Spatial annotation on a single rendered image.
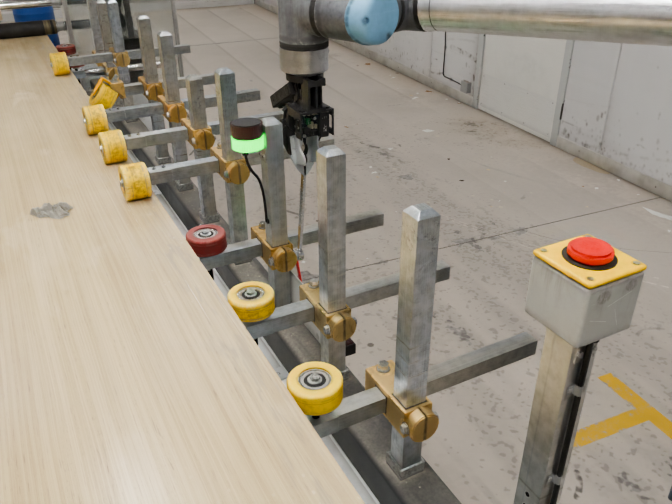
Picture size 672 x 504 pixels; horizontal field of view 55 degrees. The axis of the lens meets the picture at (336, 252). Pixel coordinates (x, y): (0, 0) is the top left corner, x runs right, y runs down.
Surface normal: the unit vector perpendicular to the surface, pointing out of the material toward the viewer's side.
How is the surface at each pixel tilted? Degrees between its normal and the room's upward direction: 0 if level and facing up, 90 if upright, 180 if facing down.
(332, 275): 90
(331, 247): 90
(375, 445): 0
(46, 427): 0
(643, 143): 90
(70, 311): 0
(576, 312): 90
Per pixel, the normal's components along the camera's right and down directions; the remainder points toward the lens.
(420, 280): 0.47, 0.43
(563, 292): -0.88, 0.23
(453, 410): 0.00, -0.87
